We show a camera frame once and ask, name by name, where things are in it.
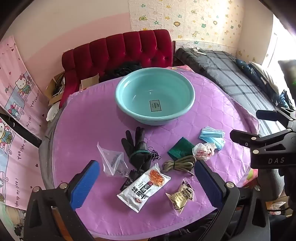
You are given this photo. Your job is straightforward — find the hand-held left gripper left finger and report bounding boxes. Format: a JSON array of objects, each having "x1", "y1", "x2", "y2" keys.
[{"x1": 23, "y1": 159, "x2": 101, "y2": 241}]

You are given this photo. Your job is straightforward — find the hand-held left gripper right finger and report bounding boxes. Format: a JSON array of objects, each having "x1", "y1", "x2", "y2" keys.
[{"x1": 194, "y1": 159, "x2": 271, "y2": 241}]

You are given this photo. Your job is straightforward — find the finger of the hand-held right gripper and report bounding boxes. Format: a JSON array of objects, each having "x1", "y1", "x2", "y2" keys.
[
  {"x1": 230, "y1": 129, "x2": 296, "y2": 154},
  {"x1": 256, "y1": 109, "x2": 296, "y2": 130}
]

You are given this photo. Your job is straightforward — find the blue face mask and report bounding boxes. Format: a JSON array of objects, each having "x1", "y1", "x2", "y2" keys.
[{"x1": 199, "y1": 127, "x2": 226, "y2": 151}]

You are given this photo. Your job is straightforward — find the beige snack packet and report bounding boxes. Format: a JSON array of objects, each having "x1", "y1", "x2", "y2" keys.
[{"x1": 165, "y1": 180, "x2": 197, "y2": 212}]

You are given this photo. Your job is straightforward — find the white plastic bag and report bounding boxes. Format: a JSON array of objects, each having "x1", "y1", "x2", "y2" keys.
[{"x1": 192, "y1": 142, "x2": 216, "y2": 161}]

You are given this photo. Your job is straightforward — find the clear plastic bag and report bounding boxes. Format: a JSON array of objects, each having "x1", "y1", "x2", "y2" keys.
[{"x1": 97, "y1": 143, "x2": 130, "y2": 178}]

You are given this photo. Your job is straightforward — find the olive rope bundle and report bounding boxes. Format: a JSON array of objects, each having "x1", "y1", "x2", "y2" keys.
[{"x1": 162, "y1": 155, "x2": 197, "y2": 175}]

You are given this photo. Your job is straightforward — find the small black packet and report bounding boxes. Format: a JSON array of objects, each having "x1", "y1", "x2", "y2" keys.
[{"x1": 120, "y1": 170, "x2": 139, "y2": 190}]

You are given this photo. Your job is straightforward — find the green scouring pad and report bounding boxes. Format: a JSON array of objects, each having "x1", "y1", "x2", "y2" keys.
[{"x1": 167, "y1": 137, "x2": 195, "y2": 161}]

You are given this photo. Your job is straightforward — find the white snack packet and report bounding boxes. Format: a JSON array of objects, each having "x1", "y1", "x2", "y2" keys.
[{"x1": 117, "y1": 164, "x2": 171, "y2": 213}]

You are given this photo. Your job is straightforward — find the black hair ties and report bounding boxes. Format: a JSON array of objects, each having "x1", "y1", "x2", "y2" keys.
[{"x1": 148, "y1": 146, "x2": 162, "y2": 161}]

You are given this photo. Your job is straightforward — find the black work gloves pair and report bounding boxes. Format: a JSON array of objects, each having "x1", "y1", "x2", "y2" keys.
[{"x1": 121, "y1": 127, "x2": 153, "y2": 172}]

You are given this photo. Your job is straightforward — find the teal plastic basin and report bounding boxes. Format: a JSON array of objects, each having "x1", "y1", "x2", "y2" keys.
[{"x1": 115, "y1": 68, "x2": 195, "y2": 126}]

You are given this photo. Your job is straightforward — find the dark blue cloth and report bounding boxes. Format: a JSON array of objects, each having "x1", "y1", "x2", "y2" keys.
[{"x1": 275, "y1": 91, "x2": 295, "y2": 109}]

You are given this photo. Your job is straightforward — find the white pillow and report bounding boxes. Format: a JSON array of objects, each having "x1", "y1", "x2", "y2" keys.
[{"x1": 250, "y1": 61, "x2": 281, "y2": 95}]

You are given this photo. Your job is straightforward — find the dark blue printed pillow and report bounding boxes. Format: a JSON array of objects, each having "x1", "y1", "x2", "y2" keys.
[{"x1": 235, "y1": 58, "x2": 278, "y2": 100}]

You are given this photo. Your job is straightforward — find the dark plaid bed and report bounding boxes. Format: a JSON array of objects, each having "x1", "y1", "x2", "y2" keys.
[{"x1": 173, "y1": 47, "x2": 296, "y2": 137}]

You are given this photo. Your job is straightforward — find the purple quilted blanket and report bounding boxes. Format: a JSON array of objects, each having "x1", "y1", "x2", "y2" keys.
[{"x1": 40, "y1": 67, "x2": 260, "y2": 235}]

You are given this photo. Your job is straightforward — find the window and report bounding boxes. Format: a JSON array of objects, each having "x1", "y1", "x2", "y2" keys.
[{"x1": 262, "y1": 11, "x2": 296, "y2": 67}]

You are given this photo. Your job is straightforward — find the pink cartoon curtain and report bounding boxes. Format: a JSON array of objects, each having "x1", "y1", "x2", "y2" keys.
[
  {"x1": 0, "y1": 116, "x2": 47, "y2": 211},
  {"x1": 0, "y1": 35, "x2": 49, "y2": 137}
]

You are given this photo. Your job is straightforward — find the white plastic dish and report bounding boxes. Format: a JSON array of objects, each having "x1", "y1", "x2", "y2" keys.
[{"x1": 46, "y1": 101, "x2": 62, "y2": 122}]

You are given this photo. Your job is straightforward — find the black bar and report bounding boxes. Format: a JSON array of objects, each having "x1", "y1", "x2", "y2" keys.
[{"x1": 0, "y1": 113, "x2": 42, "y2": 148}]

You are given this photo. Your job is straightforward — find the patterned cloth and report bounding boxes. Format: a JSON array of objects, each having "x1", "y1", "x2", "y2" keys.
[{"x1": 0, "y1": 204, "x2": 26, "y2": 241}]

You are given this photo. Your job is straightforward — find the small cardboard box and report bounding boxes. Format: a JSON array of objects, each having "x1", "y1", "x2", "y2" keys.
[{"x1": 80, "y1": 73, "x2": 100, "y2": 91}]

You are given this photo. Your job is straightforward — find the black clothing pile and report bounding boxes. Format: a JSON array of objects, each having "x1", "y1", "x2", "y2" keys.
[{"x1": 99, "y1": 61, "x2": 141, "y2": 82}]

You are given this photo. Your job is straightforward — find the red tufted sofa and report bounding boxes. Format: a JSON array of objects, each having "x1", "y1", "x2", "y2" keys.
[{"x1": 61, "y1": 29, "x2": 174, "y2": 109}]

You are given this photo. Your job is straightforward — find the cardboard box with cables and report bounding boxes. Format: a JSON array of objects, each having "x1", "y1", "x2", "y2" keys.
[{"x1": 45, "y1": 72, "x2": 66, "y2": 107}]

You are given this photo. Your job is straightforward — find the white charging cables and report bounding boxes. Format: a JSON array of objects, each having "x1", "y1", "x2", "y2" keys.
[{"x1": 183, "y1": 42, "x2": 214, "y2": 56}]

